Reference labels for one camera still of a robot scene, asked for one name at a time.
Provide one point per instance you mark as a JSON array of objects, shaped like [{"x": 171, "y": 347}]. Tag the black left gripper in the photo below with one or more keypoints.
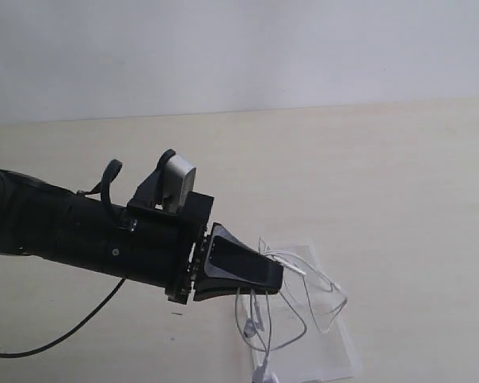
[{"x": 161, "y": 247}]

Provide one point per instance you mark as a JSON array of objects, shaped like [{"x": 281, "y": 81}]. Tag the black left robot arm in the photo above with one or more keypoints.
[{"x": 62, "y": 226}]

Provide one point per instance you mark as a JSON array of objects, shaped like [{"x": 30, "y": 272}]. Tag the clear plastic storage case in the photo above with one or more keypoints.
[{"x": 311, "y": 319}]

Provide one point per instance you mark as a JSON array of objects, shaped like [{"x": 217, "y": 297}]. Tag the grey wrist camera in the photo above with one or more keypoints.
[{"x": 177, "y": 178}]

